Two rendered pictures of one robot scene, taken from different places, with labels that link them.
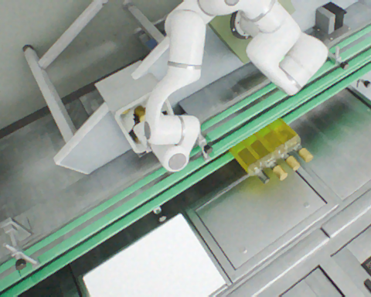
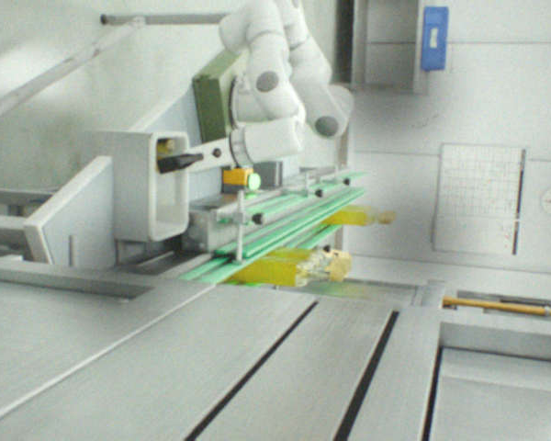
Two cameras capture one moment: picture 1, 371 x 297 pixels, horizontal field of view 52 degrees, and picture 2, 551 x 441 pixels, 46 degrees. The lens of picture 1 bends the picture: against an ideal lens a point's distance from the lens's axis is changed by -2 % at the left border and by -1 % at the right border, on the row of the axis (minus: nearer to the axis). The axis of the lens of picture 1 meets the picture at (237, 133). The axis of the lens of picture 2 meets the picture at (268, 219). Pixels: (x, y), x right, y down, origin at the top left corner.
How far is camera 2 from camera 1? 141 cm
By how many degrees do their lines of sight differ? 58
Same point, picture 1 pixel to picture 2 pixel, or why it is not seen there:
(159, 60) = (161, 120)
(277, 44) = (324, 67)
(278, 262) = not seen: hidden behind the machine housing
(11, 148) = not seen: outside the picture
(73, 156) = (59, 224)
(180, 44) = (271, 16)
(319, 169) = not seen: hidden behind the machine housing
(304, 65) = (345, 99)
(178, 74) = (277, 39)
